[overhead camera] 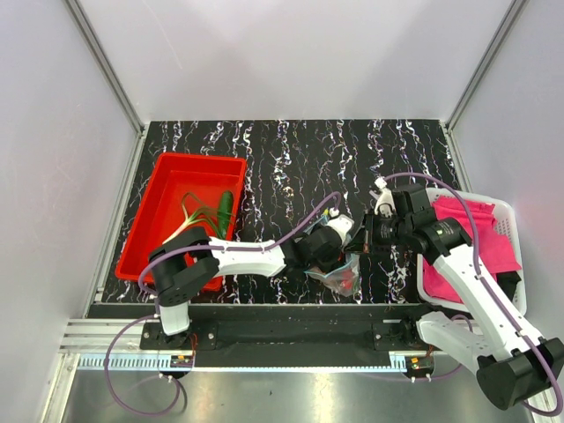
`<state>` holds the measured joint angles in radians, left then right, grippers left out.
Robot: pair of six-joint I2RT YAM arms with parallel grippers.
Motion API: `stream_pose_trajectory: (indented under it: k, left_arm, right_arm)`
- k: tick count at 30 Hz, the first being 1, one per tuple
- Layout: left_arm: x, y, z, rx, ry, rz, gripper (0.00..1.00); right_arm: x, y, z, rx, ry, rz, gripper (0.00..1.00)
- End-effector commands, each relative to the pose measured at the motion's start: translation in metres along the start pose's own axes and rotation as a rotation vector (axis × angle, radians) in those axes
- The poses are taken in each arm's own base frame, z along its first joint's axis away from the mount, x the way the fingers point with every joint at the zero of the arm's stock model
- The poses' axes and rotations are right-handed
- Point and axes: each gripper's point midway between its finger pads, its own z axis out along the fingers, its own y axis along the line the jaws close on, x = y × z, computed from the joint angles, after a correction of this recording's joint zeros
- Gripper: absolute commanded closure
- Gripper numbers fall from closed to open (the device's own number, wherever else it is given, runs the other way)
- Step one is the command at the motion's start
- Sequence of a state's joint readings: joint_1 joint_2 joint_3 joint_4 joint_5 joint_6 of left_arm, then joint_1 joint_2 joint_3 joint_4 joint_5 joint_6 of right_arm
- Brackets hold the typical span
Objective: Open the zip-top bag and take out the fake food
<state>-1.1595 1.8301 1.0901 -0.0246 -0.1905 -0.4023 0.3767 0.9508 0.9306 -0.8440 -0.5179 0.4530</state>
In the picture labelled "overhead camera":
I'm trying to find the red plastic bin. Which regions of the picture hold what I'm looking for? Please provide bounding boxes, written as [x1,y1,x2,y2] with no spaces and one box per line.
[115,152,247,281]

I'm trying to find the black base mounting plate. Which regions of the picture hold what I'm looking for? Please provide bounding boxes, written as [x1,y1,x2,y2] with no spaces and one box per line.
[140,304,430,370]

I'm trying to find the white plastic basket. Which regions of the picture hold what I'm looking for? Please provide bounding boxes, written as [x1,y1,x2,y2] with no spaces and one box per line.
[417,191,527,314]

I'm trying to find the green fake vegetable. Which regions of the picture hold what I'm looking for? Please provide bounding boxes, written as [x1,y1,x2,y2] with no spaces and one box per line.
[217,190,234,239]

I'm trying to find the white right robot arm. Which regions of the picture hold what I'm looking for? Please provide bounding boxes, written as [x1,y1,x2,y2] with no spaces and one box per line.
[353,181,563,417]

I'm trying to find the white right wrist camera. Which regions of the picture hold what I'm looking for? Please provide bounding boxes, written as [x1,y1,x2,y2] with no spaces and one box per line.
[375,177,396,218]

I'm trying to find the pink cloth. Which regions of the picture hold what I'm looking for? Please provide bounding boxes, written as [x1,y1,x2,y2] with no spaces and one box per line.
[422,196,523,305]

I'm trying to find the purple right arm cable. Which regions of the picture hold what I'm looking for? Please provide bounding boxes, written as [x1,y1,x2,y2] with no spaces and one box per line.
[385,172,564,418]

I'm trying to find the red fake pepper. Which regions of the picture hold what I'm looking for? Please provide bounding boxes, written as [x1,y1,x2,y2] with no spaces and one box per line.
[339,272,358,296]

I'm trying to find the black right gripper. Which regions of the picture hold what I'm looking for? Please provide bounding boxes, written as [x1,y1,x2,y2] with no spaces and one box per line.
[344,208,412,256]

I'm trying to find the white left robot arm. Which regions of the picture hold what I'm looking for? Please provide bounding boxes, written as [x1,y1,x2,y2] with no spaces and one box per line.
[140,224,350,349]

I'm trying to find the clear zip top bag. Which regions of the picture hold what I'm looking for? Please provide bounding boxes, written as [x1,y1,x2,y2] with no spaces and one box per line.
[305,210,360,297]

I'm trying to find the fake green onion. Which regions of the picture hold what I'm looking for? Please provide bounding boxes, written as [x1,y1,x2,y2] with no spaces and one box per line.
[162,191,218,244]

